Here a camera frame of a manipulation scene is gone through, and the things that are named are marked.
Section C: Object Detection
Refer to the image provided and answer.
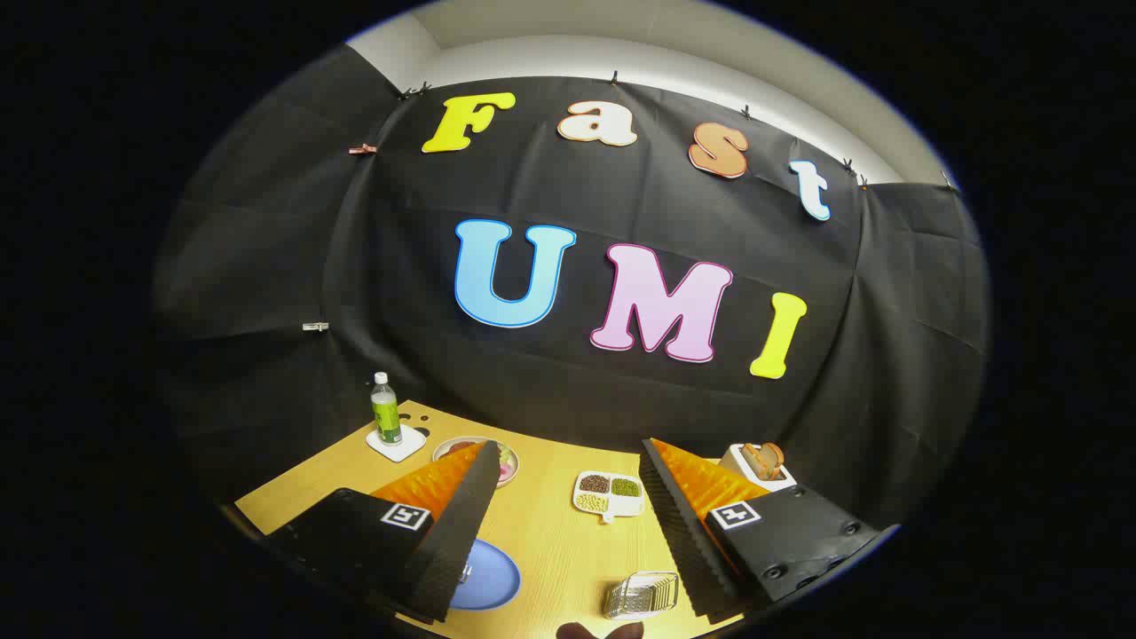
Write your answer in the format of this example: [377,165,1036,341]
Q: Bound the white square coaster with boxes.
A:
[366,424,428,463]

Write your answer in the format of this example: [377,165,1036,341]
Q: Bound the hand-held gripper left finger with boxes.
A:
[266,439,503,625]

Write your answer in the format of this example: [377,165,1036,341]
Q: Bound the white divided bean tray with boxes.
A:
[572,469,645,525]

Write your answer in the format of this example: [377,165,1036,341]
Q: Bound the metal wire cutlery basket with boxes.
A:
[603,571,681,620]

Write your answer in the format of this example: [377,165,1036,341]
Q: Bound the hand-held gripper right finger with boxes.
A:
[638,437,897,624]

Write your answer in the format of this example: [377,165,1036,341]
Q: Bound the blue round plate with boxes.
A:
[448,539,522,611]

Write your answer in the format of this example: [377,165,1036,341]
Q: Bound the white toaster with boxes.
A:
[719,442,798,493]

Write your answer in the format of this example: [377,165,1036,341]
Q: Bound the round plate of food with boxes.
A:
[432,436,520,489]

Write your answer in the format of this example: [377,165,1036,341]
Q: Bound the black backdrop cloth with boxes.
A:
[151,43,990,533]

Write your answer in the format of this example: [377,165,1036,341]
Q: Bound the green label plastic bottle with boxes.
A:
[370,372,404,446]

